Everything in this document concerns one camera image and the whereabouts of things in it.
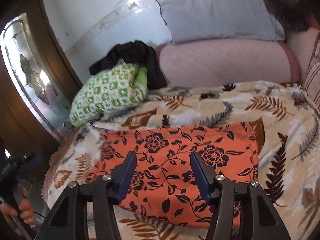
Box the orange black floral garment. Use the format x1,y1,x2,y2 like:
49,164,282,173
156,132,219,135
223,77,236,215
86,122,264,228

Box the left hand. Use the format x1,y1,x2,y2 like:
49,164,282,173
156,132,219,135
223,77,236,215
1,186,36,236

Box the brown wooden glass door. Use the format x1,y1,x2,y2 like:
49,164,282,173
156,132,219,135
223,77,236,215
1,0,81,156

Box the pink quilted bolster cushion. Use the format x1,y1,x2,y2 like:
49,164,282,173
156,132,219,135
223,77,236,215
156,38,299,88

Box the striped beige pillow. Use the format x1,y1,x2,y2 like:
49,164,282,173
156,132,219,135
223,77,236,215
303,42,320,109

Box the green white patterned pillow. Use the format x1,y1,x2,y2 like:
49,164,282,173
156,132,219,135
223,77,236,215
69,60,149,127

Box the black crumpled garment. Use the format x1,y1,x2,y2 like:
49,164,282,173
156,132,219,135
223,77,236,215
89,41,168,90

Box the light grey pillow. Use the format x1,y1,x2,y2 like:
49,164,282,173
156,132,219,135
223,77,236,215
155,0,285,43

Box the dark furry cushion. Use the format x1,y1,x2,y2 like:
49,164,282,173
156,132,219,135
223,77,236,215
264,0,310,33

